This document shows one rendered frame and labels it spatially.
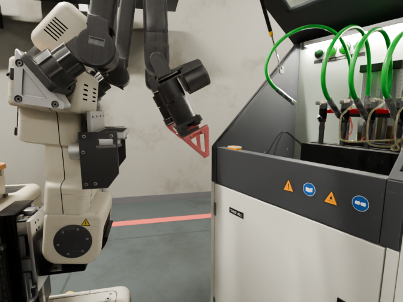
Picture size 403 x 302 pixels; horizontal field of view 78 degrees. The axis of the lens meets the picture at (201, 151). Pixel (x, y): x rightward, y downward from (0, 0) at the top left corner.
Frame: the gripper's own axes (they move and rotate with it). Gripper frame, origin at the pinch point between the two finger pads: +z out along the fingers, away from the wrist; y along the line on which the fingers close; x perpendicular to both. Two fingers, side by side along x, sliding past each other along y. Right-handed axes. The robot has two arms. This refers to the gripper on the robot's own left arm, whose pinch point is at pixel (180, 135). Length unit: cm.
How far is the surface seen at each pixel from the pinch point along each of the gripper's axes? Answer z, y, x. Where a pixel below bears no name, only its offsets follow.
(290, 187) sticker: 25, -40, -20
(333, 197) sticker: 26, -52, -25
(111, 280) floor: 71, 51, 81
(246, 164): 17.9, -21.7, -15.3
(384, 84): 6, -52, -49
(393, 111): 15, -49, -52
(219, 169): 19.8, -7.0, -7.6
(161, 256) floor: 86, 73, 51
